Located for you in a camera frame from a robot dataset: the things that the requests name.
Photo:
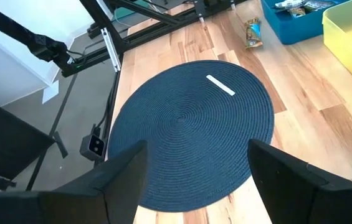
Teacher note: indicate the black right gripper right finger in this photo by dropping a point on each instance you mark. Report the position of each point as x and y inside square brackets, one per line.
[294, 193]

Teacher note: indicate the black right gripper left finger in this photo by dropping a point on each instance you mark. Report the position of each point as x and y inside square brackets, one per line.
[101, 199]

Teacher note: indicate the green brown granola bar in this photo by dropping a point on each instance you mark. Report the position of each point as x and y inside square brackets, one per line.
[297, 12]
[253, 32]

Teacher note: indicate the silver blue granola bar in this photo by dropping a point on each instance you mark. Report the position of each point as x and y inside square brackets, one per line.
[291, 3]

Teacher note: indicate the round dark blue woven placemat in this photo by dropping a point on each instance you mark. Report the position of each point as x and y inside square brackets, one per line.
[191, 130]

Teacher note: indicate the black furniture panel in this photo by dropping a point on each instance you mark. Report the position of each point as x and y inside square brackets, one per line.
[4, 137]

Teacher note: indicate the white placemat label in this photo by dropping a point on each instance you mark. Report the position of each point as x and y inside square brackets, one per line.
[220, 85]

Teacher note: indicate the yellow plastic bin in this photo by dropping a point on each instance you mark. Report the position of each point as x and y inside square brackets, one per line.
[347, 53]

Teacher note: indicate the blue plastic bin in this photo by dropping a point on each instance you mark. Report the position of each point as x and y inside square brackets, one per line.
[294, 31]

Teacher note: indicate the white panel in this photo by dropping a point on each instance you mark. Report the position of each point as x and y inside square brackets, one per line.
[54, 18]

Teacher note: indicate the grey table-level camera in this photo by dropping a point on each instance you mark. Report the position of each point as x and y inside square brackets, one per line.
[93, 146]

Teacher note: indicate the silver mounting bracket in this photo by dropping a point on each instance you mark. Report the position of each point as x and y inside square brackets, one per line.
[111, 51]

